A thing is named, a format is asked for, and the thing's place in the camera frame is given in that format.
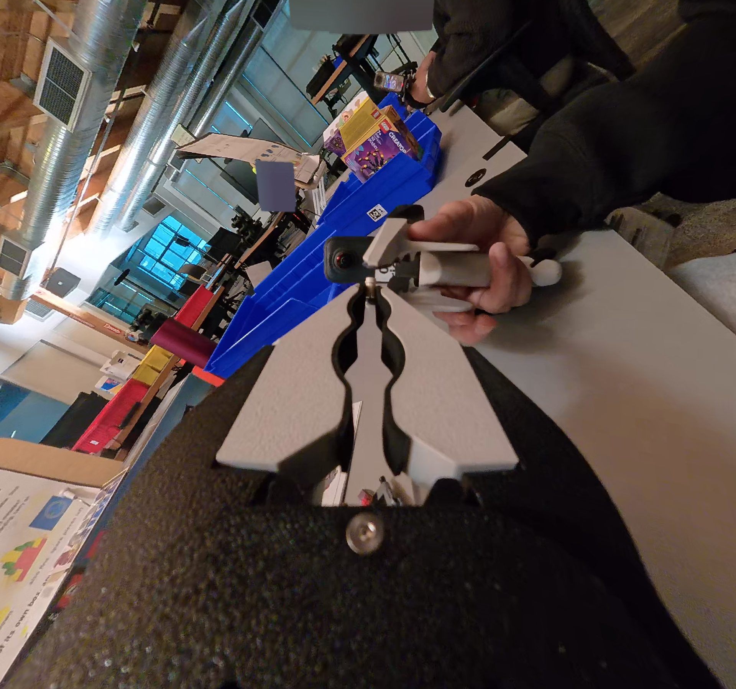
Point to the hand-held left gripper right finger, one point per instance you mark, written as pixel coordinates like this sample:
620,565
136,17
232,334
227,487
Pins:
454,413

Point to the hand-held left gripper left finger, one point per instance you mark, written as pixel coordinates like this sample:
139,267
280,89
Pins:
282,413

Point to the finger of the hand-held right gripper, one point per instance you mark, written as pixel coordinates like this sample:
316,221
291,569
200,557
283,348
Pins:
428,302
392,240

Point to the person's right forearm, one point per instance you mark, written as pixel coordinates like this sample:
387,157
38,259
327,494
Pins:
621,137

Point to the pile of loose lego pieces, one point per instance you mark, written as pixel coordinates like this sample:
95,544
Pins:
382,490

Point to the person's right hand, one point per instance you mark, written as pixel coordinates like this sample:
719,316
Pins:
509,263

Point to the blue plastic bin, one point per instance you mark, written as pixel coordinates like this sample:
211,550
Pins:
276,309

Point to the purple toy box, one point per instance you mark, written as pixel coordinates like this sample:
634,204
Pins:
385,148

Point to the black table grommet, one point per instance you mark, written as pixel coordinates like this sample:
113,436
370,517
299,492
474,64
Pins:
476,176

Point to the maroon cylinder container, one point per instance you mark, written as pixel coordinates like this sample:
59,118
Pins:
181,341

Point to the yellow storage bin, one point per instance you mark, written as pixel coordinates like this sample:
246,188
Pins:
154,362

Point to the black table strip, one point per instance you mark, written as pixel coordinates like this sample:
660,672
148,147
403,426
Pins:
497,148

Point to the wooden easel sign board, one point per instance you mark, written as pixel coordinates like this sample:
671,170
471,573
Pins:
230,146

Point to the red storage bin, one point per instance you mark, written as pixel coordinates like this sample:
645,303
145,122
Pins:
109,419

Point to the black ceiling speaker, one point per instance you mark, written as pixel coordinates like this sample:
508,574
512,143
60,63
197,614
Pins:
62,281

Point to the cardboard box printed sheet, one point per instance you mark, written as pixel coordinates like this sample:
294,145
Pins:
34,528

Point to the white ceiling vent grille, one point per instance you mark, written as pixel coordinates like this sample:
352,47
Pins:
60,82
12,266

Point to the narrow silver ventilation duct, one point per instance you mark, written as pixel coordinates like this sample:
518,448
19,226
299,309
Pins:
172,79

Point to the wide silver ventilation duct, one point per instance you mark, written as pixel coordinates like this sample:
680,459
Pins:
52,183

